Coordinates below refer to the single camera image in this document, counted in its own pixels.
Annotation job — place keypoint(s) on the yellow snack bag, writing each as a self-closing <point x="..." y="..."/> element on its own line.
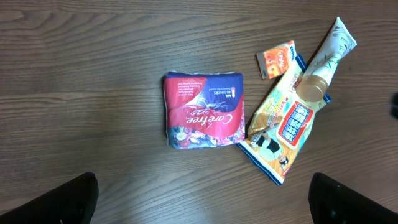
<point x="281" y="125"/>

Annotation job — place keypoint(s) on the small orange box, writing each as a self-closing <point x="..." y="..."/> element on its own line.
<point x="275" y="61"/>

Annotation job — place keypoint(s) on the white green tissue pack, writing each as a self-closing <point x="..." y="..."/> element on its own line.
<point x="319" y="74"/>

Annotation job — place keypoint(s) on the red purple Carefree pack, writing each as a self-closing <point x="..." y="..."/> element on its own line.
<point x="204" y="110"/>

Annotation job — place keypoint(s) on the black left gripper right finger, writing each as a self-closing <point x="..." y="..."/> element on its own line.
<point x="333" y="202"/>

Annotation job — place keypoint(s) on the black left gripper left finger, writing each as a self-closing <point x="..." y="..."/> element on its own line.
<point x="72" y="202"/>

